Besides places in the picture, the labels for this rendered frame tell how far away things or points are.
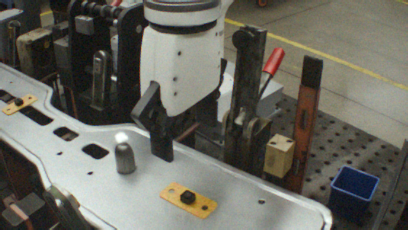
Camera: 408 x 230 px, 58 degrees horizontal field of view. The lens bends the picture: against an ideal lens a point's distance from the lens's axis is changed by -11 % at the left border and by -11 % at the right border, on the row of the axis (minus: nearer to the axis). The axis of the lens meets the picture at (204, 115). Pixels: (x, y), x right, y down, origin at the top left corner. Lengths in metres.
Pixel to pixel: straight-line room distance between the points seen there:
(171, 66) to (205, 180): 0.26
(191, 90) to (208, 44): 0.06
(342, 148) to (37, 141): 0.88
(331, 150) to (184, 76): 0.85
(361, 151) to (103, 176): 0.84
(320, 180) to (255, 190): 0.52
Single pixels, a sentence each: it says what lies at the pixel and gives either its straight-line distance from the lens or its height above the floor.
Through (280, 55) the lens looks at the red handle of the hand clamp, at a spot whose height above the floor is 1.14.
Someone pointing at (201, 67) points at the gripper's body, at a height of 1.22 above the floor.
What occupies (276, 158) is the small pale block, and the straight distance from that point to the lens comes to 0.61.
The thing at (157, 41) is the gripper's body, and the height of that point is 1.26.
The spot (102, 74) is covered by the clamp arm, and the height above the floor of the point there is 1.06.
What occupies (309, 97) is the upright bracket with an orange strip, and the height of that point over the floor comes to 1.14.
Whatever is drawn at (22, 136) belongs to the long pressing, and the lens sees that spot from 0.80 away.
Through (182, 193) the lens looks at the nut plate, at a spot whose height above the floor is 1.01.
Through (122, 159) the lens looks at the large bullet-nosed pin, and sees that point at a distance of 0.64.
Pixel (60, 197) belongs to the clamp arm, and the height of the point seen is 1.11.
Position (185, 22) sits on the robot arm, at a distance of 0.41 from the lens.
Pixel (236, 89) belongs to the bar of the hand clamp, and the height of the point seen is 1.12.
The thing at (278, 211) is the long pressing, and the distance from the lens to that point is 0.59.
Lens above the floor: 1.42
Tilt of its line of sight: 32 degrees down
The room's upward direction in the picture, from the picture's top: straight up
